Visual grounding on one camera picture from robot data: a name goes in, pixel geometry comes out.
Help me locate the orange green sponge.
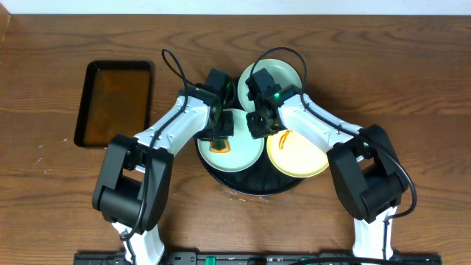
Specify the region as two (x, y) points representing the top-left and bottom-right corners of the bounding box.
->
(209, 139), (231, 153)

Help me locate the black rectangular water tray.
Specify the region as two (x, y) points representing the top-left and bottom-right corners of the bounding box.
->
(74, 60), (154, 148)

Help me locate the round black tray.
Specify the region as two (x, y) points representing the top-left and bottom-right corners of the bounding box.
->
(194, 78), (322, 197)

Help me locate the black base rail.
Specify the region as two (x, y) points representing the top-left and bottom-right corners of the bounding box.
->
(73, 251), (442, 265)

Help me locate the light green plate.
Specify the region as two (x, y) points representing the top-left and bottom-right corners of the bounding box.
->
(196, 108), (265, 172)
(237, 59), (302, 113)

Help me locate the yellow plate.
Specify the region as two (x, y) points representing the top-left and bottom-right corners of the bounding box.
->
(266, 130), (329, 178)

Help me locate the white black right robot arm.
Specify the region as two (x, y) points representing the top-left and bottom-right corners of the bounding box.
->
(247, 84), (415, 260)

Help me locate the light green plate top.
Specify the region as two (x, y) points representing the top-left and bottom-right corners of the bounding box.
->
(237, 59), (302, 113)

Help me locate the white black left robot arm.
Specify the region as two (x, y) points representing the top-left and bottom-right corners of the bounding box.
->
(92, 81), (233, 264)

